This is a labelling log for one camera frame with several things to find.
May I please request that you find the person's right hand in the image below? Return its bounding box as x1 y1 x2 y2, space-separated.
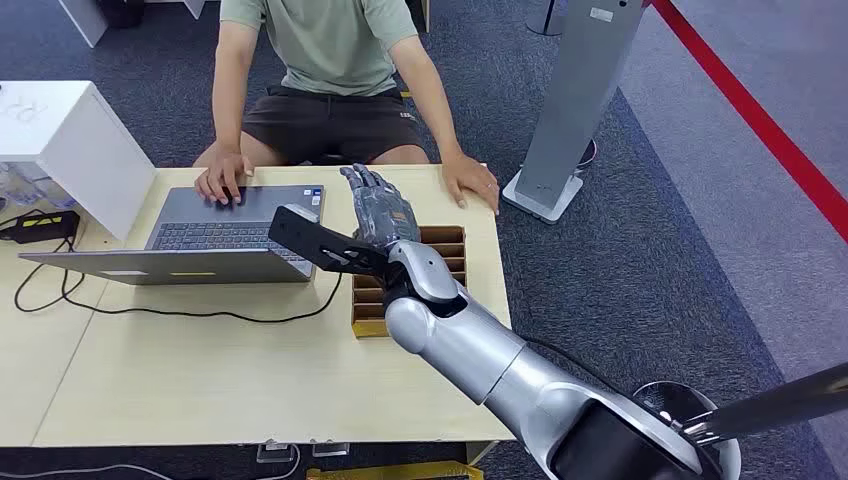
193 150 255 207

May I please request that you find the person's left hand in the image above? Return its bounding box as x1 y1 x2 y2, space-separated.
441 153 501 217

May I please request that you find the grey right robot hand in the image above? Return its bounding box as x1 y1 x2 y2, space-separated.
339 163 423 250

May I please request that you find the brown slotted card holder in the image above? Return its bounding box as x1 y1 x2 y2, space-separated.
351 225 468 340

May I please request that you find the person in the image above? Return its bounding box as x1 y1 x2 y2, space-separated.
192 0 501 217

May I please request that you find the grey laptop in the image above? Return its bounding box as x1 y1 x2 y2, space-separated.
18 185 326 287

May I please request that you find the grey metal pillar stand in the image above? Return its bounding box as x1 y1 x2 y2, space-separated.
502 0 647 225

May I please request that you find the white cabinet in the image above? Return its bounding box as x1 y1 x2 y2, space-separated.
0 80 158 242

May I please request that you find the round grey stand base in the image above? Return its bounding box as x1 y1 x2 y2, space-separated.
525 0 571 38

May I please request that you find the black power adapter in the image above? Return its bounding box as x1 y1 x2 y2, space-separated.
11 210 82 245

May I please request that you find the clear plastic bottle pack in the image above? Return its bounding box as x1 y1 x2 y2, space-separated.
0 162 78 211

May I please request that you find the white furniture leg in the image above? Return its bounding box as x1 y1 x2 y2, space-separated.
58 0 111 49

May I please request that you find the yellow flat object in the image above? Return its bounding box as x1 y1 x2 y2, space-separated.
305 461 485 480

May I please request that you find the red floor tape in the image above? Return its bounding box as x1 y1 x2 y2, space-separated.
649 0 848 244

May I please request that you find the round chrome base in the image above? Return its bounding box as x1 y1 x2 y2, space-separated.
632 380 742 480

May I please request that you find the shiny metal rod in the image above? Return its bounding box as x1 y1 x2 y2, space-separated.
675 362 848 446

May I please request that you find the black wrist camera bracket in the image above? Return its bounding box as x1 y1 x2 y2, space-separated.
268 203 392 278

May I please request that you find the black power cable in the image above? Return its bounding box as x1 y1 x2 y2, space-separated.
0 209 344 325

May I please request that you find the white cable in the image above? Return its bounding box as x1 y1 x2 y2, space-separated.
0 445 303 480

